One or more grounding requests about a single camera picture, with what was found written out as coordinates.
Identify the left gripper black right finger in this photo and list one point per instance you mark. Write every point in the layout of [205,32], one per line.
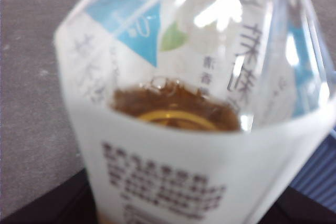
[274,216]

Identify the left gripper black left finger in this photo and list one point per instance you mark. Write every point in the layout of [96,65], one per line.
[78,213]

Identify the light tea bottle white label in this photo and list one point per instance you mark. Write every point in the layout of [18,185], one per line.
[170,169]

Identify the blue ribbed cup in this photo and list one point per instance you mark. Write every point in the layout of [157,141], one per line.
[320,171]

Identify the dark navy rectangular tray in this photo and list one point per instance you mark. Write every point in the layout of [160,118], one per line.
[323,216]

